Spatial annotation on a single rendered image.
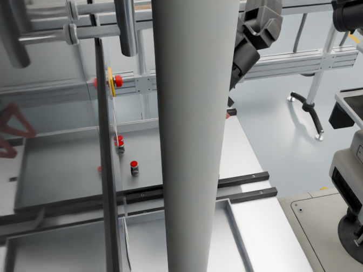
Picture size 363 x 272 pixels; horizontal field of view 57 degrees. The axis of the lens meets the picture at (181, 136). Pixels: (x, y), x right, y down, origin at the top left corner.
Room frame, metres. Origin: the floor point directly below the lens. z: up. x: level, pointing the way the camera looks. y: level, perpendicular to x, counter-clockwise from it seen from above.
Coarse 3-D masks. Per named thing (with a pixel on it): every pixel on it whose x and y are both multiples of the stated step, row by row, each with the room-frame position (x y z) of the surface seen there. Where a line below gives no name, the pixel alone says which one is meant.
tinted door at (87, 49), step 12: (72, 0) 0.42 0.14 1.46; (84, 0) 0.61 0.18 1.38; (84, 24) 0.51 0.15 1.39; (84, 48) 0.43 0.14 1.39; (96, 48) 0.67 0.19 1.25; (84, 60) 0.40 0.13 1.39; (96, 60) 0.60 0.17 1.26; (84, 72) 0.37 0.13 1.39; (96, 72) 0.54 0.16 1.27; (96, 84) 0.49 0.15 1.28; (96, 96) 0.45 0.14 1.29; (96, 108) 0.41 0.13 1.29; (96, 120) 0.37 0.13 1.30
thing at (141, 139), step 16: (128, 128) 0.79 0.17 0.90; (144, 128) 0.80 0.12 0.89; (128, 144) 0.73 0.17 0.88; (144, 144) 0.73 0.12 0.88; (128, 160) 0.67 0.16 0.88; (144, 160) 0.67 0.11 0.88; (160, 160) 0.67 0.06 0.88; (128, 176) 0.60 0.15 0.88; (144, 176) 0.60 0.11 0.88; (160, 176) 0.60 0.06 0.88; (128, 192) 0.53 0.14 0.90
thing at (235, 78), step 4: (232, 64) 0.57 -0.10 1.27; (236, 68) 0.56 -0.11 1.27; (232, 72) 0.55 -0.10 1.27; (236, 72) 0.56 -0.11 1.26; (232, 76) 0.55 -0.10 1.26; (236, 76) 0.55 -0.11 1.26; (240, 76) 0.56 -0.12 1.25; (232, 80) 0.55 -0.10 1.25; (236, 80) 0.55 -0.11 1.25; (232, 84) 0.55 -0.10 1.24; (232, 88) 0.55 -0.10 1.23; (228, 96) 0.51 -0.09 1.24; (228, 100) 0.51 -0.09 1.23; (232, 100) 0.51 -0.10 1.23; (228, 104) 0.51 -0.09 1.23; (232, 104) 0.51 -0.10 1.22
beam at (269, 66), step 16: (336, 48) 1.90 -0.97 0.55; (352, 48) 1.90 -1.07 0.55; (256, 64) 1.73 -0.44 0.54; (272, 64) 1.75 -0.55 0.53; (288, 64) 1.77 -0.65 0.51; (304, 64) 1.79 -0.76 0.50; (320, 64) 1.81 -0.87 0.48; (336, 64) 1.84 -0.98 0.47; (352, 64) 1.86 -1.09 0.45; (128, 80) 1.57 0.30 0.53; (144, 80) 1.59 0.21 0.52
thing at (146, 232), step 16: (224, 208) 0.50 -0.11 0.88; (128, 224) 0.45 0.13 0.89; (144, 224) 0.45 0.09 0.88; (160, 224) 0.45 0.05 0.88; (224, 224) 0.45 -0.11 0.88; (144, 240) 0.41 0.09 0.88; (160, 240) 0.41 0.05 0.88; (224, 240) 0.41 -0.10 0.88; (240, 240) 0.40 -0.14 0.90; (144, 256) 0.37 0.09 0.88; (160, 256) 0.37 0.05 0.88; (224, 256) 0.37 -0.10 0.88; (240, 256) 0.37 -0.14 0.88
